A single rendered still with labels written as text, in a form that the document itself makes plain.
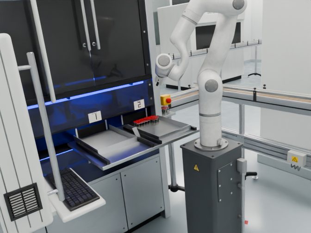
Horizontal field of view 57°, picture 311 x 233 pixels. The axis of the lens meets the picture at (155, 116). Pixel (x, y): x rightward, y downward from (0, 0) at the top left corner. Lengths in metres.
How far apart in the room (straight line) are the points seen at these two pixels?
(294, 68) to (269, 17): 0.53
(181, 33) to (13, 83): 0.81
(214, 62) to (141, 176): 1.05
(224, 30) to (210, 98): 0.34
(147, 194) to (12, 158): 1.34
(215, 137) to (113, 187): 0.85
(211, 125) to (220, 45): 0.41
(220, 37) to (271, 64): 1.57
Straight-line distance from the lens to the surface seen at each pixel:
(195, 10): 1.47
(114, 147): 1.64
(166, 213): 2.49
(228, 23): 1.53
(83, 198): 1.36
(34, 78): 1.11
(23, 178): 1.18
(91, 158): 1.59
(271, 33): 2.98
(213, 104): 1.51
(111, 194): 2.08
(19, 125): 1.11
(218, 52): 1.49
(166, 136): 1.70
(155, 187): 2.30
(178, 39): 1.47
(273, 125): 3.14
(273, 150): 2.49
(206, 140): 1.59
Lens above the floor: 1.52
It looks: 17 degrees down
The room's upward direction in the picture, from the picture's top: 5 degrees counter-clockwise
